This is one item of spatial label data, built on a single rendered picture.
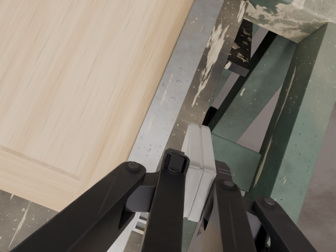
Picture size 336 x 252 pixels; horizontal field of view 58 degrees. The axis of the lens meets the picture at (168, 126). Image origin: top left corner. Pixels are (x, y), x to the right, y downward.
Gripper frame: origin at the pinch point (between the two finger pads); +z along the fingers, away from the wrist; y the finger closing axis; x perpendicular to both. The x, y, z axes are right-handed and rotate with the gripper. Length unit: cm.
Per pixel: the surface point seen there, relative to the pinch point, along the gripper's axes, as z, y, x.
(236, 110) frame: 71, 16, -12
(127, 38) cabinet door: 38.5, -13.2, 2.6
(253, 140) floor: 177, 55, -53
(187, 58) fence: 36.6, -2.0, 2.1
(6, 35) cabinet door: 34.2, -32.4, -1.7
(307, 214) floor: 201, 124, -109
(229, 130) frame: 75, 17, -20
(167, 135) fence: 30.3, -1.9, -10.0
